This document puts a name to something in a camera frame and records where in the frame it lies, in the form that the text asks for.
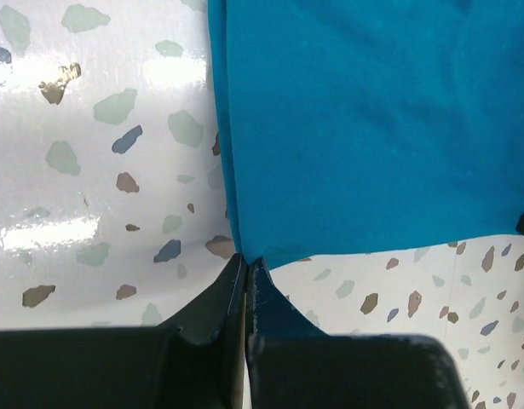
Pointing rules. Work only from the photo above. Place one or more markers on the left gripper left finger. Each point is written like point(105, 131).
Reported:
point(194, 359)

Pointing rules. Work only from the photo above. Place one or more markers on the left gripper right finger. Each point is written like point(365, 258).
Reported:
point(294, 364)

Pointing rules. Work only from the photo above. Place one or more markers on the blue t shirt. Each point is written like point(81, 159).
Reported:
point(351, 127)

